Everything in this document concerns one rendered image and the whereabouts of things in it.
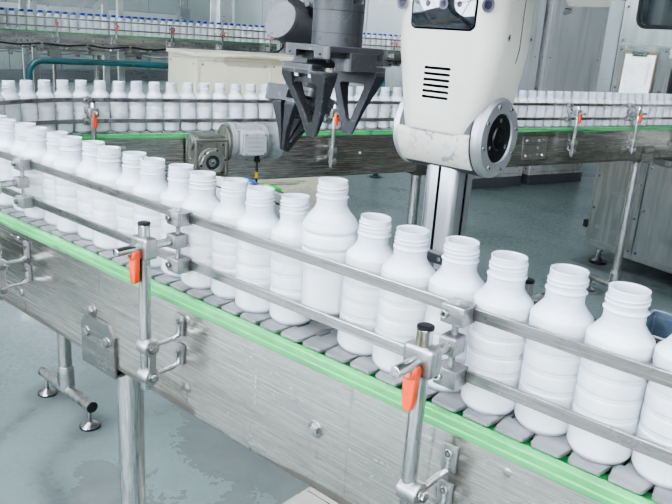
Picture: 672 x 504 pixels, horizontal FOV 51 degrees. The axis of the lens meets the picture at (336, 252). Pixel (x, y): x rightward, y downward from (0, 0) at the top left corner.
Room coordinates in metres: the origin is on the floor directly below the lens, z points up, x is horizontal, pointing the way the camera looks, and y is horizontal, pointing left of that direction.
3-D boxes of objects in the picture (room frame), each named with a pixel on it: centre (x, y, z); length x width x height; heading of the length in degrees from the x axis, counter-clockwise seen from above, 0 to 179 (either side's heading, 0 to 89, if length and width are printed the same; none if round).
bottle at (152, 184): (1.06, 0.28, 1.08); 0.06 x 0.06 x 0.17
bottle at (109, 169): (1.14, 0.38, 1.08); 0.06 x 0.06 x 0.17
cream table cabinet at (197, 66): (5.40, 0.71, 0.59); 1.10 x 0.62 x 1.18; 122
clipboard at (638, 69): (4.46, -1.73, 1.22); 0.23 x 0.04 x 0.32; 32
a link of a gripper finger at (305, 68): (0.82, 0.03, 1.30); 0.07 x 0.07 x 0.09; 50
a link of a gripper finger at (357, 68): (0.84, 0.00, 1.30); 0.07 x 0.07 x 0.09; 50
